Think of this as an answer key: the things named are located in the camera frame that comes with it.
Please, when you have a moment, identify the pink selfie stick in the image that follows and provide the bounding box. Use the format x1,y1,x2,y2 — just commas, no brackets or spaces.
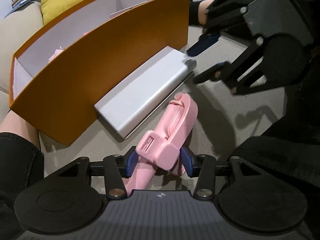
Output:
124,92,198,196

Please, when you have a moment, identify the white power bank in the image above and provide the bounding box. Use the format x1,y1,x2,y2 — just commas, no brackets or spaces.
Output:
94,46,197,139

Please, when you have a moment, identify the black sock foot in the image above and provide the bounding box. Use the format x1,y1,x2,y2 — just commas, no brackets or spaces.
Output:
189,0,215,26

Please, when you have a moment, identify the orange cardboard box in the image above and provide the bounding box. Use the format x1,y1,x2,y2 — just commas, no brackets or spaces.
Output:
9,0,189,146

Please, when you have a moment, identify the black trouser leg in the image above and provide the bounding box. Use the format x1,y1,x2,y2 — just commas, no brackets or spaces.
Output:
1,132,44,239

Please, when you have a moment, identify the pink pouch in box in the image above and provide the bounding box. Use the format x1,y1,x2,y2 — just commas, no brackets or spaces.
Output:
48,47,64,62

